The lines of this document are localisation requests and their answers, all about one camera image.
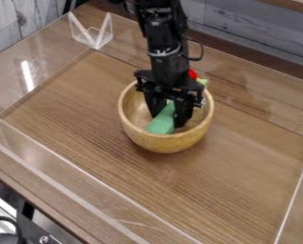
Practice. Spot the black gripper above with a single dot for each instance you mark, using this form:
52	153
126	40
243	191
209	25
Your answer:
167	82

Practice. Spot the green rectangular block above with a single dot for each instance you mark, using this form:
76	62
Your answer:
163	123

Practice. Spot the brown wooden bowl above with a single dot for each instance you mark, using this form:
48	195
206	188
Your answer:
137	119

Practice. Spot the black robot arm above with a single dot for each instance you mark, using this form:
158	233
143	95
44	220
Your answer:
163	25

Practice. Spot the red toy strawberry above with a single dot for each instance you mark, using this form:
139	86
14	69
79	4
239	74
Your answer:
195	76

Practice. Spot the black device with logo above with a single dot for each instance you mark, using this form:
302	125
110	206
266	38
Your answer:
40	230

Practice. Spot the clear acrylic corner bracket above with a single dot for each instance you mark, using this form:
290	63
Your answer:
91	37

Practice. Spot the clear acrylic enclosure wall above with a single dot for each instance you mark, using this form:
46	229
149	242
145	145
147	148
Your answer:
221	193

